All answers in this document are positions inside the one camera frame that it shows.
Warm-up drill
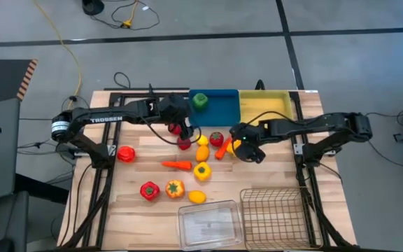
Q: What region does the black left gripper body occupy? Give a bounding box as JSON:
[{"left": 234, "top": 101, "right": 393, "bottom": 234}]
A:
[{"left": 158, "top": 94, "right": 192, "bottom": 124}]

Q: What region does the red bell pepper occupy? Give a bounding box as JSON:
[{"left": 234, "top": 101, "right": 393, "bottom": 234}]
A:
[{"left": 139, "top": 181, "right": 161, "bottom": 202}]

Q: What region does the copper wire basket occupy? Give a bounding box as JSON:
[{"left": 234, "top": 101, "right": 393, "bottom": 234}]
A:
[{"left": 239, "top": 187, "right": 323, "bottom": 251}]

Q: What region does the black floor cable loop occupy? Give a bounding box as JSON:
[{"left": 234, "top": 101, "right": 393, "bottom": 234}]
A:
[{"left": 89, "top": 0, "right": 160, "bottom": 32}]

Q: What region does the black round stand base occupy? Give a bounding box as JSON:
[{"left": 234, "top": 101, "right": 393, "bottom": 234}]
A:
[{"left": 81, "top": 0, "right": 105, "bottom": 16}]

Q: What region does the red strawberry with green top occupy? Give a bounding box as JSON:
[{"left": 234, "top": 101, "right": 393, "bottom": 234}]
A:
[
  {"left": 208, "top": 131, "right": 225, "bottom": 148},
  {"left": 176, "top": 136, "right": 192, "bottom": 151},
  {"left": 168, "top": 122, "right": 183, "bottom": 136}
]

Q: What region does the grey floor cable bundle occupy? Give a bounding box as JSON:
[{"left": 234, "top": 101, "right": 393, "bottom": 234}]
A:
[{"left": 17, "top": 138, "right": 76, "bottom": 158}]

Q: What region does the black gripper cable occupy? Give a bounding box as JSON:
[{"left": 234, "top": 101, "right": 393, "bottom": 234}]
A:
[
  {"left": 245, "top": 111, "right": 295, "bottom": 126},
  {"left": 136, "top": 113, "right": 203, "bottom": 146}
]

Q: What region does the clear plastic container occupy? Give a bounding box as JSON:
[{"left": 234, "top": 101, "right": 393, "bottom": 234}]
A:
[{"left": 177, "top": 199, "right": 244, "bottom": 251}]

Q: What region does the black aluminium table frame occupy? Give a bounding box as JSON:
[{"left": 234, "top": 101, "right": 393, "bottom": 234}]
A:
[{"left": 57, "top": 87, "right": 360, "bottom": 251}]

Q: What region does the black plug with cable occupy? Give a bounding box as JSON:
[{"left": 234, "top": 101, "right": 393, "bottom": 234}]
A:
[{"left": 61, "top": 94, "right": 90, "bottom": 113}]

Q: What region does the blue plastic bin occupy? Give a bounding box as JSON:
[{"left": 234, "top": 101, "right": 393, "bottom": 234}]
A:
[{"left": 188, "top": 89, "right": 241, "bottom": 127}]

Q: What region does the orange carrot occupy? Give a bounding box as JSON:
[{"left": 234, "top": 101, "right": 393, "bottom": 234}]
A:
[
  {"left": 214, "top": 136, "right": 233, "bottom": 160},
  {"left": 161, "top": 160, "right": 193, "bottom": 172}
]

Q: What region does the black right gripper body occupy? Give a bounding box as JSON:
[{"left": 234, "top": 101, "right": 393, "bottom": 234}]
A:
[{"left": 238, "top": 121, "right": 267, "bottom": 165}]

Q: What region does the orange mango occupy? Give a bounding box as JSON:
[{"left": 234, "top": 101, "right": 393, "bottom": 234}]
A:
[{"left": 195, "top": 145, "right": 211, "bottom": 162}]

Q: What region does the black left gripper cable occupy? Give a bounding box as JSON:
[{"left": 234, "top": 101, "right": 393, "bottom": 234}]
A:
[{"left": 136, "top": 113, "right": 203, "bottom": 146}]

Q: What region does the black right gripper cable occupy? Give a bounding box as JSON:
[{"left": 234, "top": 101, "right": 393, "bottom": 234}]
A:
[{"left": 245, "top": 111, "right": 295, "bottom": 126}]

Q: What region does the yellow plug with cable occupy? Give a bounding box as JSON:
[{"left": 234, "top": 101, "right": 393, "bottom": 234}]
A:
[{"left": 120, "top": 0, "right": 140, "bottom": 29}]

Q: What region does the large black orange-striped mat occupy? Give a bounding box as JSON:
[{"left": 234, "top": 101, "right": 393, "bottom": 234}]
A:
[{"left": 0, "top": 58, "right": 38, "bottom": 108}]

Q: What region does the yellow floor cable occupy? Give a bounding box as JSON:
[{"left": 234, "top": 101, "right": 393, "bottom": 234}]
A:
[{"left": 33, "top": 0, "right": 83, "bottom": 109}]

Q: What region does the yellow oval lemon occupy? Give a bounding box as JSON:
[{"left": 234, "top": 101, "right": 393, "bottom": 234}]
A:
[{"left": 188, "top": 190, "right": 207, "bottom": 204}]

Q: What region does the black floor beam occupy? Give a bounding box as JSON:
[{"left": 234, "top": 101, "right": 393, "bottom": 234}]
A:
[{"left": 14, "top": 173, "right": 69, "bottom": 205}]

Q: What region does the red-orange round tomato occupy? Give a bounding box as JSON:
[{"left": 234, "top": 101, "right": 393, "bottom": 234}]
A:
[{"left": 117, "top": 146, "right": 136, "bottom": 164}]

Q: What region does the yellow bell pepper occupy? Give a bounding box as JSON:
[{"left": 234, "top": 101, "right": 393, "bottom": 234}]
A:
[
  {"left": 225, "top": 139, "right": 242, "bottom": 157},
  {"left": 193, "top": 161, "right": 213, "bottom": 182}
]

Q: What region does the green bell pepper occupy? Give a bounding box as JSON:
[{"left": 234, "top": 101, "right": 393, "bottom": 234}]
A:
[{"left": 192, "top": 92, "right": 209, "bottom": 111}]

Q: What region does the yellow translucent plastic bin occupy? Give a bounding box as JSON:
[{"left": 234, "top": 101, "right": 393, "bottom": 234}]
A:
[{"left": 238, "top": 90, "right": 295, "bottom": 129}]

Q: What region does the short black cable loop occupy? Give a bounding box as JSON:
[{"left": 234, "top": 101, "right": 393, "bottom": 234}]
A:
[{"left": 113, "top": 71, "right": 132, "bottom": 90}]

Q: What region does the long black floor cable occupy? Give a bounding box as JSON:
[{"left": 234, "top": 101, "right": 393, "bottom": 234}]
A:
[{"left": 364, "top": 111, "right": 403, "bottom": 169}]

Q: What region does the orange bell pepper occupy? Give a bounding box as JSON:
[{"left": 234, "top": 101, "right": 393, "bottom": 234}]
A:
[{"left": 164, "top": 179, "right": 185, "bottom": 200}]

